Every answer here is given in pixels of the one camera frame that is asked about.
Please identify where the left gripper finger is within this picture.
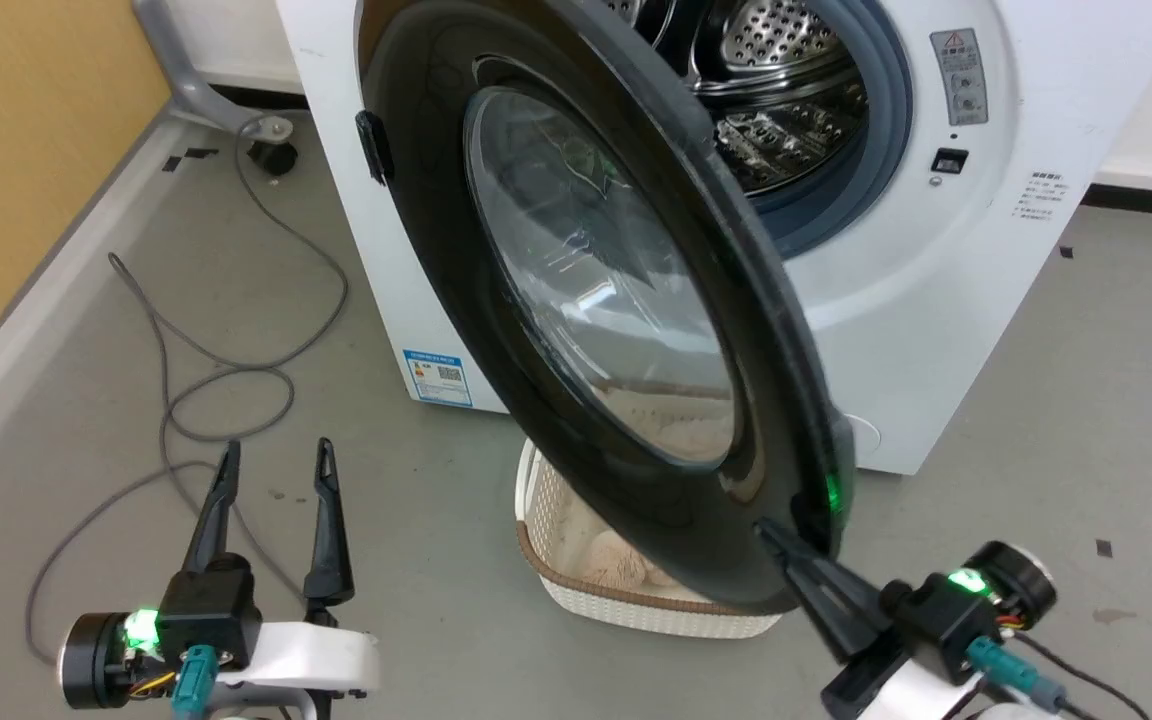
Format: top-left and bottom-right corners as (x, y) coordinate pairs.
(303, 437), (355, 626)
(184, 440), (242, 574)

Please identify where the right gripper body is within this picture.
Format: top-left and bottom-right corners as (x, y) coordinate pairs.
(861, 542), (1057, 720)

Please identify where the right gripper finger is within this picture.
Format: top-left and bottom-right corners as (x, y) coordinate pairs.
(756, 520), (887, 626)
(786, 565), (902, 720)

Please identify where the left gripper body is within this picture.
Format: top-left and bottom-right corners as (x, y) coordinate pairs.
(58, 555), (380, 716)

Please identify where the black round washer door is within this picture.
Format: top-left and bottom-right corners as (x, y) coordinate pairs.
(354, 0), (855, 616)

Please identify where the white front-load washing machine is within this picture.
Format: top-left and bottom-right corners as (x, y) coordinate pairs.
(274, 0), (1152, 477)

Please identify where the grey rubber door gasket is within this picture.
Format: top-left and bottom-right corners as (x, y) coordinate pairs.
(656, 0), (915, 261)

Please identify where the teal left gripper connector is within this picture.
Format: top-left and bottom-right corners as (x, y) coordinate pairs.
(173, 645), (217, 717)

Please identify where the teal gripper connector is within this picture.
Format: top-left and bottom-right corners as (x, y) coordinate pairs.
(966, 638), (1067, 711)
(173, 645), (217, 717)

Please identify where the teal right gripper connector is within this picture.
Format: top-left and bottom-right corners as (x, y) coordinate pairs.
(966, 638), (1067, 711)

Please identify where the blue energy label sticker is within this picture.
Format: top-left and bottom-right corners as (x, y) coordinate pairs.
(402, 348), (474, 408)

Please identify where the white woven laundry basket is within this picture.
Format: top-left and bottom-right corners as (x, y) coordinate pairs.
(514, 437), (785, 641)

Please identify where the beige towel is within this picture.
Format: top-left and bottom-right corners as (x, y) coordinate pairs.
(534, 385), (737, 601)

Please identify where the black caster wheel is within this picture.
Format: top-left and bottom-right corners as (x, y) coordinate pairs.
(248, 140), (299, 178)

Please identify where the grey metal stand leg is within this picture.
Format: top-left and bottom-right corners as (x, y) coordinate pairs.
(131, 0), (294, 141)

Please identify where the grey warning sticker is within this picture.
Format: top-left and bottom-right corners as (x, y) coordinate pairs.
(930, 28), (989, 127)

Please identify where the stainless steel washer drum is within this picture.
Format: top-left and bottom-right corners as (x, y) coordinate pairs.
(601, 0), (872, 197)

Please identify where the grey floor cable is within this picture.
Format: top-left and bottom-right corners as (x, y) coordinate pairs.
(24, 115), (349, 666)

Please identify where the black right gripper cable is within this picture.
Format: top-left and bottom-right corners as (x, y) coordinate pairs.
(1016, 632), (1152, 720)

